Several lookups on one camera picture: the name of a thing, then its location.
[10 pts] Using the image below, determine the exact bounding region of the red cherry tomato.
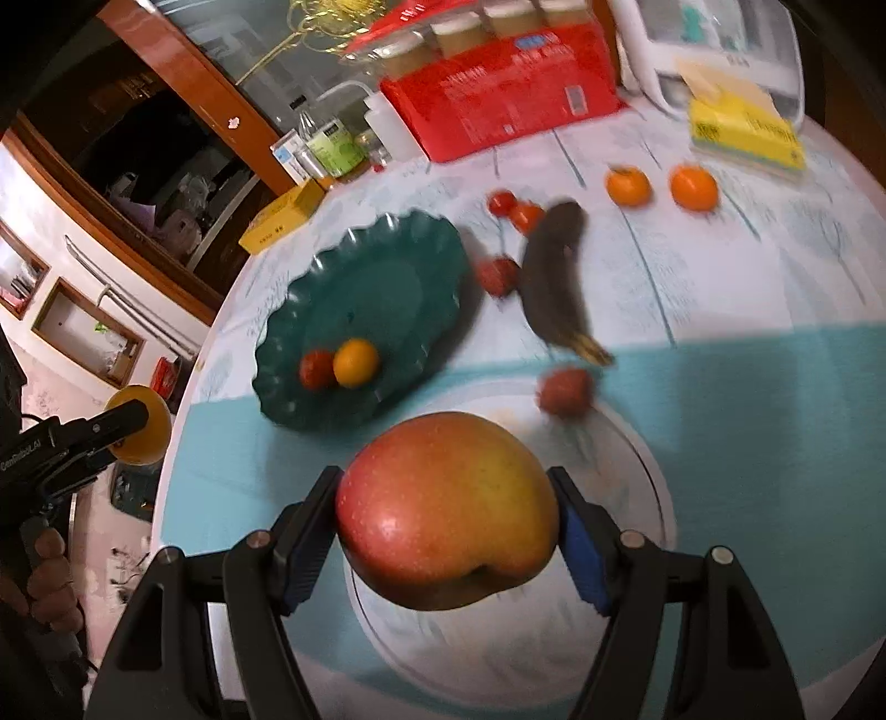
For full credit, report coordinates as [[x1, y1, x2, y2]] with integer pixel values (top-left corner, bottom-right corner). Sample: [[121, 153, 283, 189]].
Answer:
[[299, 348, 338, 393], [509, 203, 545, 235], [487, 191, 518, 219]]

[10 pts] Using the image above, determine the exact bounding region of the small yellow tomato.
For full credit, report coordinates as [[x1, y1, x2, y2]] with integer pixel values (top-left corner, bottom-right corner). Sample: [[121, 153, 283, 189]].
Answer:
[[333, 337, 382, 388]]

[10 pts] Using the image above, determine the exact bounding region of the red yellow apple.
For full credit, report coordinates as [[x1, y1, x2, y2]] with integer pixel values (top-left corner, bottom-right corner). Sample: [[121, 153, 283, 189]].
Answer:
[[336, 411, 559, 610]]

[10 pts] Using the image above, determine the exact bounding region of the orange tangerine round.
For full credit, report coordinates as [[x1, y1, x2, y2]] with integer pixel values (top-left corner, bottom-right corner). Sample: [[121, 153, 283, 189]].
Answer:
[[670, 165, 719, 213]]

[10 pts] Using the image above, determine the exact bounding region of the orange tangerine with stem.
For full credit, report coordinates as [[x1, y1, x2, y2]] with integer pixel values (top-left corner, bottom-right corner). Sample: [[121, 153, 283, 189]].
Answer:
[[605, 167, 653, 208]]

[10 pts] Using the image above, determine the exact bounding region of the large yellow orange fruit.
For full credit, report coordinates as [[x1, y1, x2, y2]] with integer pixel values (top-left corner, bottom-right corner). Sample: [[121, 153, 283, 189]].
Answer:
[[105, 385, 173, 466]]

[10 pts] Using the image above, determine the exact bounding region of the person's left hand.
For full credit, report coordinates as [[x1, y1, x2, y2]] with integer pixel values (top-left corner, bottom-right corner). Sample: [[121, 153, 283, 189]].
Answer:
[[2, 527, 84, 635]]

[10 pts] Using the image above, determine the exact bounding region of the red lychee near banana stem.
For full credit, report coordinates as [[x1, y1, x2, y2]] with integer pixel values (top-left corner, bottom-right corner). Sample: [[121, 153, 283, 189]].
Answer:
[[536, 368, 595, 420]]

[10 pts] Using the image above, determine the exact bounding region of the yellow cardboard box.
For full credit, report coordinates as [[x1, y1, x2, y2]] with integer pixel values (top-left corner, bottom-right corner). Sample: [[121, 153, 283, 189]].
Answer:
[[239, 178, 326, 255]]

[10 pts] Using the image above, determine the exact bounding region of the small white blue box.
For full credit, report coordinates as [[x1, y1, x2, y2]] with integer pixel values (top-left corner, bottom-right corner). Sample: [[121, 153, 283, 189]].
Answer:
[[270, 131, 311, 186]]

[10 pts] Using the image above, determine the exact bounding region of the dark green scalloped plate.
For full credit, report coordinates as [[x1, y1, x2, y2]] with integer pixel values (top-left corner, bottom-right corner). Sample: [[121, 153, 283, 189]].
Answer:
[[253, 210, 470, 432]]

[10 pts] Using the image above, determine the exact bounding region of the green label bottle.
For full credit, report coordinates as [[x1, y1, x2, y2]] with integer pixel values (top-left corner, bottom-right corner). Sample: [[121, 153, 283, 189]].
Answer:
[[306, 119, 367, 180]]

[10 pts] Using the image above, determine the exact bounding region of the white squeeze bottle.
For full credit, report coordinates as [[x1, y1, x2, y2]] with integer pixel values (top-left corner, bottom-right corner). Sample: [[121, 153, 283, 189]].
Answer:
[[363, 91, 425, 162]]

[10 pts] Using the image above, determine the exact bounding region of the red lychee near plate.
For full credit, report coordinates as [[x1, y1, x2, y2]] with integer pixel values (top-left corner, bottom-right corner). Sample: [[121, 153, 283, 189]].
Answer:
[[475, 255, 521, 299]]

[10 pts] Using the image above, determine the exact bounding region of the red paper cup package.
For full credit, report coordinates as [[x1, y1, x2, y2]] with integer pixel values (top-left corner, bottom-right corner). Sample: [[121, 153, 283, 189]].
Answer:
[[346, 2, 623, 163]]

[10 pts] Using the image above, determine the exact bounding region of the yellow tissue pack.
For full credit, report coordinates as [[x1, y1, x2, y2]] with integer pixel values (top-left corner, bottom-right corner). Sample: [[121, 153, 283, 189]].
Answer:
[[677, 60, 806, 174]]

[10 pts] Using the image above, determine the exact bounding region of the white clear storage box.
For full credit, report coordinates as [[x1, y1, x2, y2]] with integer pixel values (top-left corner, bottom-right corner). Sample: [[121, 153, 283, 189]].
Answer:
[[610, 0, 805, 126]]

